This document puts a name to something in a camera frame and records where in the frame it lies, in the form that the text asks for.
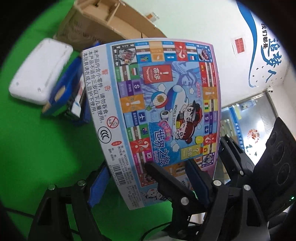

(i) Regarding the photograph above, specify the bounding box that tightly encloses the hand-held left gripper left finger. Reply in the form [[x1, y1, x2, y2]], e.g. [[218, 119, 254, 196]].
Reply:
[[28, 166, 109, 241]]

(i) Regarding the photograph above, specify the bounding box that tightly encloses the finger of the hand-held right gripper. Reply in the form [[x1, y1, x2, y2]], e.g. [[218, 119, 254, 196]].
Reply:
[[218, 136, 255, 183], [144, 162, 204, 234]]

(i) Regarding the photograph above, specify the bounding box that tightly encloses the red wall sign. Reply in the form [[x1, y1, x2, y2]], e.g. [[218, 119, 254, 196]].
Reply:
[[230, 36, 246, 55]]

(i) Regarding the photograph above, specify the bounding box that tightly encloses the colourful board game box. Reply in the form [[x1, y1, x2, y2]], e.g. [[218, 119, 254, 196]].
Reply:
[[82, 38, 222, 210]]

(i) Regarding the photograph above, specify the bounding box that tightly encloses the blue stapler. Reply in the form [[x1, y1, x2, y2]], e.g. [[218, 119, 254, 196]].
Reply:
[[42, 56, 92, 127]]

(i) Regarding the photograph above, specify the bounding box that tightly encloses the glass cabinet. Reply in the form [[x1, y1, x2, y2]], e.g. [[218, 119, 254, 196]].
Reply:
[[221, 89, 281, 176]]

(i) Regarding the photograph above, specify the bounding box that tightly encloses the brown cardboard box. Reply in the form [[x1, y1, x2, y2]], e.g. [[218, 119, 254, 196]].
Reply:
[[54, 0, 168, 51]]

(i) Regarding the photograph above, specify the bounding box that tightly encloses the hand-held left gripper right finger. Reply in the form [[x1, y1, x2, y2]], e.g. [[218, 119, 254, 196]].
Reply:
[[186, 159, 272, 241]]

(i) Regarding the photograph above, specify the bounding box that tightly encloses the white plastic case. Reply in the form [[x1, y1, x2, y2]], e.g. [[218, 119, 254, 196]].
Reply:
[[9, 38, 74, 105]]

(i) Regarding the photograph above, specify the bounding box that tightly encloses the blue wall decal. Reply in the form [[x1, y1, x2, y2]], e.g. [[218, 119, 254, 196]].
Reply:
[[236, 0, 284, 88]]

